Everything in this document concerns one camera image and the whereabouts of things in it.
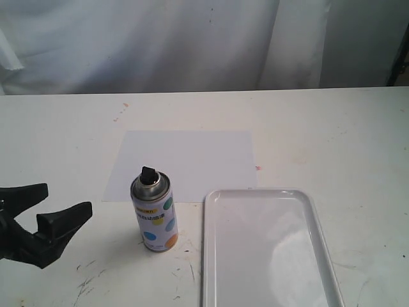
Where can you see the black metal stand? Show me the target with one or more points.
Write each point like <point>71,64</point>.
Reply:
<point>400,63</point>

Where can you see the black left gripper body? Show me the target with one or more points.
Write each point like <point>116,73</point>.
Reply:
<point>18,244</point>

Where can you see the white paper sheet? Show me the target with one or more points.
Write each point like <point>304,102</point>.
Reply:
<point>197,162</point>

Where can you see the white rectangular plastic tray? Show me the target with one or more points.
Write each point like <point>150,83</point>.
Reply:
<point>265,247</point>

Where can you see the white backdrop curtain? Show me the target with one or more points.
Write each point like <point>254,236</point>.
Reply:
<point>64,47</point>

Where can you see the spray can with dots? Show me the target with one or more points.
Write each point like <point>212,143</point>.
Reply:
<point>152,198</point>

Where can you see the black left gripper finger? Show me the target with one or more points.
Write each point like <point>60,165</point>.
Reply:
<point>55,230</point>
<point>15,200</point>

